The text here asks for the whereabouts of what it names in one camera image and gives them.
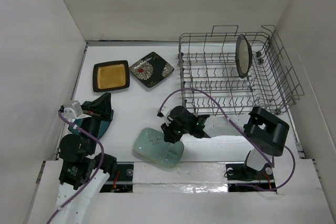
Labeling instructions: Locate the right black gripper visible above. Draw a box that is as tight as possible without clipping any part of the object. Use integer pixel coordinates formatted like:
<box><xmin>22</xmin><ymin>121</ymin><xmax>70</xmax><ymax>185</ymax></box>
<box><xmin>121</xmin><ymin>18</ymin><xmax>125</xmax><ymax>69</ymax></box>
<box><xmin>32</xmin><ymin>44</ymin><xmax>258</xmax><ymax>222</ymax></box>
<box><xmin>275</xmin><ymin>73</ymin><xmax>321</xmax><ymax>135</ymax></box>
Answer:
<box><xmin>161</xmin><ymin>116</ymin><xmax>190</xmax><ymax>143</ymax></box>

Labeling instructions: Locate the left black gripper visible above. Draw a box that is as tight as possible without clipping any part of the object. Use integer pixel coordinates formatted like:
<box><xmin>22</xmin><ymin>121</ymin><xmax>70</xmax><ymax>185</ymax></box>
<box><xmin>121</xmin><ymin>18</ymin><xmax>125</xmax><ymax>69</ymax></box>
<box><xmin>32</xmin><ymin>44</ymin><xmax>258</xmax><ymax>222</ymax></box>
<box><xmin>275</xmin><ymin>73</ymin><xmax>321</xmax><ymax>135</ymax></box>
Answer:
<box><xmin>79</xmin><ymin>91</ymin><xmax>113</xmax><ymax>153</ymax></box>

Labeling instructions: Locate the yellow square plate black rim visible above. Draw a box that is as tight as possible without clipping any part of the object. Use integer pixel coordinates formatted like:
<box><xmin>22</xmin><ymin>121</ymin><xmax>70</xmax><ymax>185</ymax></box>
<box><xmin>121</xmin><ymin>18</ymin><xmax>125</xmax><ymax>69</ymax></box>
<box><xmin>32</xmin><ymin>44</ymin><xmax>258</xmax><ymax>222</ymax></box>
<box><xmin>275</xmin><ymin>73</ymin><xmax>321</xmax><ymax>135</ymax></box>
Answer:
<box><xmin>92</xmin><ymin>60</ymin><xmax>130</xmax><ymax>92</ymax></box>

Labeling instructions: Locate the pale green rectangular plate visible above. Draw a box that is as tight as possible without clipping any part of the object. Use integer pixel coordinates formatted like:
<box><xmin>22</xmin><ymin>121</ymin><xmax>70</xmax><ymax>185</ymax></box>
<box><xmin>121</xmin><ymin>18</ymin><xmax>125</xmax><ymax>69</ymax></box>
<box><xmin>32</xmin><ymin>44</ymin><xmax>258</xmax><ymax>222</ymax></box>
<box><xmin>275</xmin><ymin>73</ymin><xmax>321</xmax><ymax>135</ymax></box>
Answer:
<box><xmin>133</xmin><ymin>127</ymin><xmax>184</xmax><ymax>168</ymax></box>

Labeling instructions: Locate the black floral square plate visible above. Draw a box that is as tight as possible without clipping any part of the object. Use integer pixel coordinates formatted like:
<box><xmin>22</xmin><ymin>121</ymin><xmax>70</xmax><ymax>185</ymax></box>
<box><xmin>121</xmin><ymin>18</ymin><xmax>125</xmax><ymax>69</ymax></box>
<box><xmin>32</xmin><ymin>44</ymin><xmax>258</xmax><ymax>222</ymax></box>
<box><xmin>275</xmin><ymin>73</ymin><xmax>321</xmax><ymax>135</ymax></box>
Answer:
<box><xmin>129</xmin><ymin>52</ymin><xmax>174</xmax><ymax>88</ymax></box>

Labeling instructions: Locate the round cream plate brown rim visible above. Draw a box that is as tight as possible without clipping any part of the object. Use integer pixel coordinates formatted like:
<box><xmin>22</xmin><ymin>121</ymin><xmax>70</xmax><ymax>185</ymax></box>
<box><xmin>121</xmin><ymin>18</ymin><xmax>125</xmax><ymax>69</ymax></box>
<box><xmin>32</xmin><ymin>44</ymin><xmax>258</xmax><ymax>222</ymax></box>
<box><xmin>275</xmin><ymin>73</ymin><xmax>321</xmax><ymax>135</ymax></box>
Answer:
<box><xmin>235</xmin><ymin>34</ymin><xmax>253</xmax><ymax>79</ymax></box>

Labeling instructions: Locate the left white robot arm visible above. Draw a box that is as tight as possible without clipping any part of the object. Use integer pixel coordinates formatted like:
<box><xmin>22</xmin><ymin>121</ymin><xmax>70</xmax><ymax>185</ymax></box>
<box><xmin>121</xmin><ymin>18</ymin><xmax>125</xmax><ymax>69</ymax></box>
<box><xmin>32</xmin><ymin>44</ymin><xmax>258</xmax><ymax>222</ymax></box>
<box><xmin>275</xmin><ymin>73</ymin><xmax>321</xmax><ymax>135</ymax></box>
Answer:
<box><xmin>47</xmin><ymin>93</ymin><xmax>117</xmax><ymax>223</ymax></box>

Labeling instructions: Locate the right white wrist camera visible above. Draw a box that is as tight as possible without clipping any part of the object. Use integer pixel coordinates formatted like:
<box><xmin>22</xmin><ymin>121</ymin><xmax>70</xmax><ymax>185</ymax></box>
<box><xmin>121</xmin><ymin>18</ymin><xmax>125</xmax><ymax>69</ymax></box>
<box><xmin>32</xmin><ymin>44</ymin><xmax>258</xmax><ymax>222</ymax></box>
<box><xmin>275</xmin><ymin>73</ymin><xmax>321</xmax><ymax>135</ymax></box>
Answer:
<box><xmin>157</xmin><ymin>106</ymin><xmax>172</xmax><ymax>126</ymax></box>

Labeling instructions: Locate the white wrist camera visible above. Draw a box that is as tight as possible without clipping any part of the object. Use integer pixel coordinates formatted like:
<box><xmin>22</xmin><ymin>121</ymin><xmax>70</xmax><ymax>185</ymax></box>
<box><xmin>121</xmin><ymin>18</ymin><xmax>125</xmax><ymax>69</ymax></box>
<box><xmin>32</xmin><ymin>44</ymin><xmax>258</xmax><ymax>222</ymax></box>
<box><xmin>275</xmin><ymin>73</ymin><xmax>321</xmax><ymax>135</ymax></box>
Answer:
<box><xmin>157</xmin><ymin>106</ymin><xmax>172</xmax><ymax>126</ymax></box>
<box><xmin>60</xmin><ymin>100</ymin><xmax>91</xmax><ymax>120</ymax></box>

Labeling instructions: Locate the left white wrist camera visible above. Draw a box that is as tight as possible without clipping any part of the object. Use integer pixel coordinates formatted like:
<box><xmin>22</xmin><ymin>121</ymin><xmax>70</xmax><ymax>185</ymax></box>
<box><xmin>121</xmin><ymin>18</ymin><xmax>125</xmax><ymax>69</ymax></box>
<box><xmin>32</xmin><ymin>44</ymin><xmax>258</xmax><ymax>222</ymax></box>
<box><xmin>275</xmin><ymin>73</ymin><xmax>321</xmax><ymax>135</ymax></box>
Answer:
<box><xmin>60</xmin><ymin>100</ymin><xmax>91</xmax><ymax>120</ymax></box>

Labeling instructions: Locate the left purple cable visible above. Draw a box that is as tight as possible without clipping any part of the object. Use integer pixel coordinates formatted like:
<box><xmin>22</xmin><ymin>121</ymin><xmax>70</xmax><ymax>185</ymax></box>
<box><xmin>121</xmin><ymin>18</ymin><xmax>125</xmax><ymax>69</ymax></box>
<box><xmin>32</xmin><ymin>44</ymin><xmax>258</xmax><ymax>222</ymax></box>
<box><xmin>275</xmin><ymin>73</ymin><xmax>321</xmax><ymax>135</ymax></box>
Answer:
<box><xmin>48</xmin><ymin>111</ymin><xmax>106</xmax><ymax>223</ymax></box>

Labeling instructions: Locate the grey wire dish rack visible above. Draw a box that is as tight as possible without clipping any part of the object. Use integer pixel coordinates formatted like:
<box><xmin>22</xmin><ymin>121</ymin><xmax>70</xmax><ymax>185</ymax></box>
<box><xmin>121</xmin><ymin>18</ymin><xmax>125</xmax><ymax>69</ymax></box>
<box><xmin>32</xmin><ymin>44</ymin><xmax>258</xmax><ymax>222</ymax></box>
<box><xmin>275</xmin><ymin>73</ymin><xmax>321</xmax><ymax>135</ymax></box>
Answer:
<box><xmin>178</xmin><ymin>25</ymin><xmax>304</xmax><ymax>115</ymax></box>

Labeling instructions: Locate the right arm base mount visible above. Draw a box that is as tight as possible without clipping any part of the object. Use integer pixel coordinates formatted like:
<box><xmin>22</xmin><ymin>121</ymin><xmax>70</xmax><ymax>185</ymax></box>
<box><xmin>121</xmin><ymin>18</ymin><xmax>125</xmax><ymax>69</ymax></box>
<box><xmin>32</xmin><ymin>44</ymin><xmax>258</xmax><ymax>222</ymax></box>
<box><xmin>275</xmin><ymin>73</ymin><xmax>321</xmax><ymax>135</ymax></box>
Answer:
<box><xmin>224</xmin><ymin>153</ymin><xmax>277</xmax><ymax>192</ymax></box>

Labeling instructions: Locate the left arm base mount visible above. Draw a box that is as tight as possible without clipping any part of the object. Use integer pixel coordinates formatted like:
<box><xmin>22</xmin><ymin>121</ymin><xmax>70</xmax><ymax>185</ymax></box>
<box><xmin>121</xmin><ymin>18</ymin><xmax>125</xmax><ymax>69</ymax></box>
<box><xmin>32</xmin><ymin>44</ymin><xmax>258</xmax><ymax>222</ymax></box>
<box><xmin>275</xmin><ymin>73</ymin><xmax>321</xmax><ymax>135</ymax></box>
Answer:
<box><xmin>100</xmin><ymin>163</ymin><xmax>134</xmax><ymax>193</ymax></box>

